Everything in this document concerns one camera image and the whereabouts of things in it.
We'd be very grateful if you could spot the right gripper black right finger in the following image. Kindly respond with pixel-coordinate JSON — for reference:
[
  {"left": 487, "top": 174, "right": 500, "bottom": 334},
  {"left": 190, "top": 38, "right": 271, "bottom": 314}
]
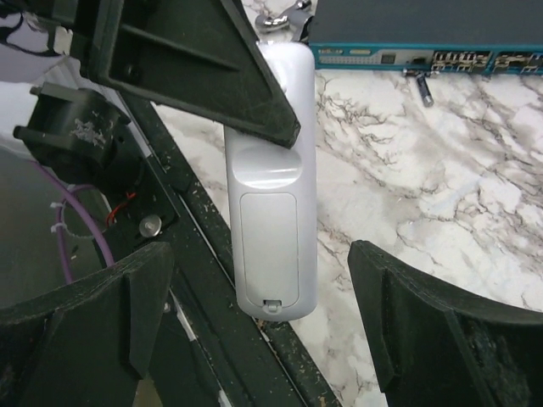
[{"left": 348, "top": 241, "right": 542, "bottom": 406}]

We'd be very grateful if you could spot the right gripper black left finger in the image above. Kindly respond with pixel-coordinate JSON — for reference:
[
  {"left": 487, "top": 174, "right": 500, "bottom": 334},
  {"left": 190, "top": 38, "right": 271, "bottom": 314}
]
[{"left": 1, "top": 243, "right": 174, "bottom": 406}]

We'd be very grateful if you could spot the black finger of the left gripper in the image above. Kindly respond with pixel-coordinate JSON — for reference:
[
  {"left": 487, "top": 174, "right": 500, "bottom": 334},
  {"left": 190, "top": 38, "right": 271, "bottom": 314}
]
[{"left": 87, "top": 1, "right": 300, "bottom": 148}]

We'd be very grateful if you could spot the white remote control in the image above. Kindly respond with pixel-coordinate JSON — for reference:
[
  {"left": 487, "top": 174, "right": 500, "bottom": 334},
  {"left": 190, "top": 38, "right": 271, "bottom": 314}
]
[{"left": 224, "top": 42, "right": 317, "bottom": 321}]

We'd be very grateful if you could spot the AAA battery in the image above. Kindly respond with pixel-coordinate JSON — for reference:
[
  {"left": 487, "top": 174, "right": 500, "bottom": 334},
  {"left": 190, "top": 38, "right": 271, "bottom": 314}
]
[{"left": 416, "top": 72, "right": 434, "bottom": 108}]

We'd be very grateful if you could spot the white battery cover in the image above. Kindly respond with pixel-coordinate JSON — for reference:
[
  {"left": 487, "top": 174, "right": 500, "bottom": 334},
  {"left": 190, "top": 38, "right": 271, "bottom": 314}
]
[{"left": 240, "top": 193, "right": 299, "bottom": 315}]

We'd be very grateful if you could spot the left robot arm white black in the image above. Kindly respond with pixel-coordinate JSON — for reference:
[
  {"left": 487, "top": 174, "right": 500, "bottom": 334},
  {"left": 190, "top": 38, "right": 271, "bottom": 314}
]
[{"left": 1, "top": 1, "right": 300, "bottom": 194}]

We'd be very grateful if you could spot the chrome metal fitting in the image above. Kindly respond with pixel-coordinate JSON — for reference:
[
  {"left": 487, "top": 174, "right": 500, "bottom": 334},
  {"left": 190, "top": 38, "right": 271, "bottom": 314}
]
[{"left": 255, "top": 0, "right": 314, "bottom": 42}]

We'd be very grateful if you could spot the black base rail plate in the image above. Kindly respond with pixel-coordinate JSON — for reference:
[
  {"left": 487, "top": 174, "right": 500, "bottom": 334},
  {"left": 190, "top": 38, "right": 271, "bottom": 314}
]
[{"left": 121, "top": 94, "right": 338, "bottom": 406}]

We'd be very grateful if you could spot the dark network switch blue front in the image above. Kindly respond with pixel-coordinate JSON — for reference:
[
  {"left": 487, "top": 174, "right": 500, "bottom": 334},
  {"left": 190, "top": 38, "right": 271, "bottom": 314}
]
[{"left": 309, "top": 0, "right": 542, "bottom": 75}]

